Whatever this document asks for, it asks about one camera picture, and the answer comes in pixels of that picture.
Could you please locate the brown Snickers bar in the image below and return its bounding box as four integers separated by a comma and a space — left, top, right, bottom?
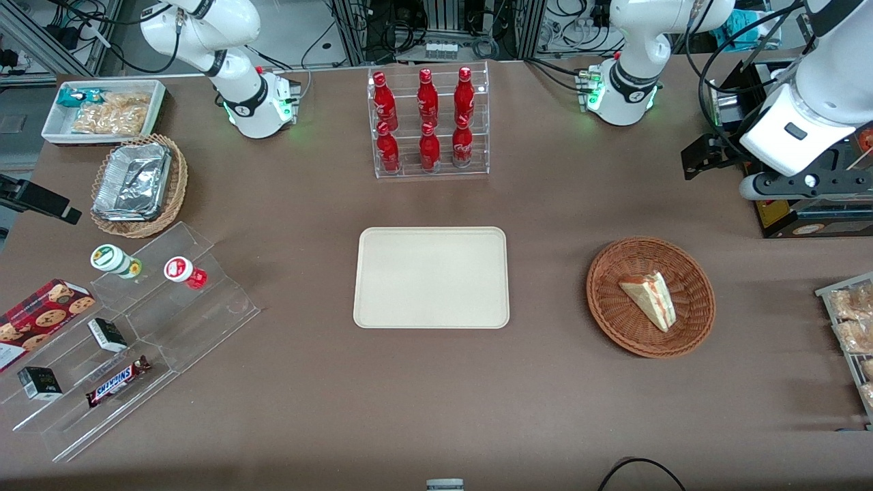
85, 355, 153, 409

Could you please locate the aluminium frame rack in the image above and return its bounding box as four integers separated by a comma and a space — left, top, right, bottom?
330, 0, 548, 66

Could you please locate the clear bag of pastry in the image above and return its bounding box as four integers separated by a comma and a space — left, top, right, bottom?
835, 319, 873, 355
828, 284, 873, 322

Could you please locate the round brown wicker basket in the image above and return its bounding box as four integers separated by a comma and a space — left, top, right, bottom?
586, 236, 716, 359

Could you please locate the light oval wicker basket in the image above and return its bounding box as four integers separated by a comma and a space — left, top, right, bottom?
89, 133, 189, 239

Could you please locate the white rectangular snack tray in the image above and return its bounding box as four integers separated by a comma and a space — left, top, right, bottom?
41, 78, 168, 147

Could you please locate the small black chocolate box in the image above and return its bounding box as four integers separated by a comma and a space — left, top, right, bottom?
87, 318, 129, 354
17, 366, 64, 401

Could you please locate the grey wire bread rack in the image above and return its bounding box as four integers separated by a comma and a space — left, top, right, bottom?
814, 271, 873, 432

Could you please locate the clear acrylic bottle rack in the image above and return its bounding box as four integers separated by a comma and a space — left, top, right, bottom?
367, 61, 491, 180

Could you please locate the stack of foil containers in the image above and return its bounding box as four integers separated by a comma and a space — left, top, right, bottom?
91, 142, 173, 223

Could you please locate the red cola bottle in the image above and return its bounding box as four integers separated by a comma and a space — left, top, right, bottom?
376, 121, 402, 173
416, 68, 440, 128
372, 71, 400, 132
451, 115, 475, 169
418, 121, 442, 172
454, 66, 476, 128

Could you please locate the teal snack packet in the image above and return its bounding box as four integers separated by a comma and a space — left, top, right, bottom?
57, 87, 110, 109

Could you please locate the clear bag of crackers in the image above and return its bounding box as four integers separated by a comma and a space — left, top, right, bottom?
71, 91, 152, 136

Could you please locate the green lid yoghurt cup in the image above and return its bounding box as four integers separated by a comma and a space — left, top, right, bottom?
90, 243, 143, 281

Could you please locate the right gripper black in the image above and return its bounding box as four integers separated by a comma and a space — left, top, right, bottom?
0, 173, 83, 226

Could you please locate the triangular white bread sandwich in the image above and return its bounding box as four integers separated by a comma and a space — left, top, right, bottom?
618, 271, 677, 333

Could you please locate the clear acrylic stepped stand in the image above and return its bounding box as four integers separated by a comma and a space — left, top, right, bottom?
90, 221, 262, 374
0, 300, 179, 464

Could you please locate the red lid yoghurt cup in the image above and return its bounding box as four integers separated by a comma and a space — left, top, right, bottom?
163, 256, 209, 291

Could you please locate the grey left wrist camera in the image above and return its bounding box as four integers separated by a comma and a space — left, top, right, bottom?
739, 170, 873, 203

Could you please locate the black cable on table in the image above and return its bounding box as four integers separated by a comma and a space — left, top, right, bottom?
597, 458, 687, 491

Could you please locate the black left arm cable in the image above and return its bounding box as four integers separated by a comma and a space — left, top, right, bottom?
685, 0, 823, 164

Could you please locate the beige rectangular plastic tray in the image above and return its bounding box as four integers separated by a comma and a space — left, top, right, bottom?
353, 226, 511, 330

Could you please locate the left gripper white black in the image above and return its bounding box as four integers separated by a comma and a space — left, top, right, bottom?
680, 83, 873, 181

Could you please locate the red tartan cookie box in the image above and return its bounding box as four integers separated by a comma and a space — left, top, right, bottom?
0, 278, 97, 374

